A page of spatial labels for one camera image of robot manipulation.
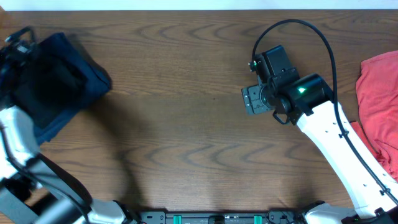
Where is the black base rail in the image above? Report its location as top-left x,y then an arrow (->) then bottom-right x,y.
138,206 -> 310,224

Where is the black t-shirt with logo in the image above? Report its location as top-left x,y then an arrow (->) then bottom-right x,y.
11,56 -> 87,129

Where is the folded navy blue garment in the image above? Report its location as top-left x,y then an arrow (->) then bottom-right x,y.
30,32 -> 111,145

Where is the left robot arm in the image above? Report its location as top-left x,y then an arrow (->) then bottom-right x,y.
1,43 -> 133,223

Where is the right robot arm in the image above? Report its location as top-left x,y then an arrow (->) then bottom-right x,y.
242,74 -> 397,223

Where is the red t-shirt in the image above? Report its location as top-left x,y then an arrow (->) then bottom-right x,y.
351,51 -> 397,180

